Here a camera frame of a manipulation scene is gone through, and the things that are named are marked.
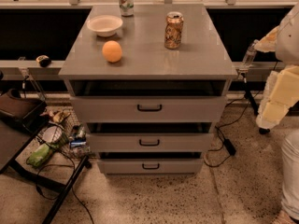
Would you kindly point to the grey drawer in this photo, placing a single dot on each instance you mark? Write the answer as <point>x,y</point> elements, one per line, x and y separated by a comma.
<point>145,142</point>
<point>140,109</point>
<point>150,166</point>

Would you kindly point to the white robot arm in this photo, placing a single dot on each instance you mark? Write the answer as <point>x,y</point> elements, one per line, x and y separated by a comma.
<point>282,93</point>

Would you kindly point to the grey drawer cabinet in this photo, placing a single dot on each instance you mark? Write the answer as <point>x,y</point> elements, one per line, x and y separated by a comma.
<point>199,67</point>

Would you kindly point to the grey top drawer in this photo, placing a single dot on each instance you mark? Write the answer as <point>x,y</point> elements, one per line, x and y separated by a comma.
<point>140,109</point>

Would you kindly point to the grey bottom drawer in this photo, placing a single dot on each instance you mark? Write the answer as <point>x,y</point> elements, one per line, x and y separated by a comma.
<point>150,166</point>

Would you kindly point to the orange fruit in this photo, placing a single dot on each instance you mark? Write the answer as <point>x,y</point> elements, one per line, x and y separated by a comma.
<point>112,51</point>

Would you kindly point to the gold soda can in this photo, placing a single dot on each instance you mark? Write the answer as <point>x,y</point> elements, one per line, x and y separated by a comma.
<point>173,30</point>

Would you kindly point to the white bowl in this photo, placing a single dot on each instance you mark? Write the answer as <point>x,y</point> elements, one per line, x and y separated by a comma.
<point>105,25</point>

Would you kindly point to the black power adapter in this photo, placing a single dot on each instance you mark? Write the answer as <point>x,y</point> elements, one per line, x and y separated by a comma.
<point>229,146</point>

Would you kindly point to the clear plastic water bottle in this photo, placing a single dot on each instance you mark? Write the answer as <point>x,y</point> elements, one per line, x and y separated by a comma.
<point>248,57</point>

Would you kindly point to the white green soda can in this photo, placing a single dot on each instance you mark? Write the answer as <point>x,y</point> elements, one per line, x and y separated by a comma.
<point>126,7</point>

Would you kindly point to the black tripod stand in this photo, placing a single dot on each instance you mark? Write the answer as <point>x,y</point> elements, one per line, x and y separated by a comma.
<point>255,107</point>

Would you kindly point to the brown bag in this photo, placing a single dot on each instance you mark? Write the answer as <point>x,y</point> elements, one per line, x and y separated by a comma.
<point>20,113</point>

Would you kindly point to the green chip bag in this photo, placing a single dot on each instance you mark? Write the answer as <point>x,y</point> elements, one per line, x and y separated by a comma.
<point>40,156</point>

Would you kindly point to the black side table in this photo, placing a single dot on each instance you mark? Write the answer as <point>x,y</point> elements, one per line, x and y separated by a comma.
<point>13,142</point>

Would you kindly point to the wire basket with trash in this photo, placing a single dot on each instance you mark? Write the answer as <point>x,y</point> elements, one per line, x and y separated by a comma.
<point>65,133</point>

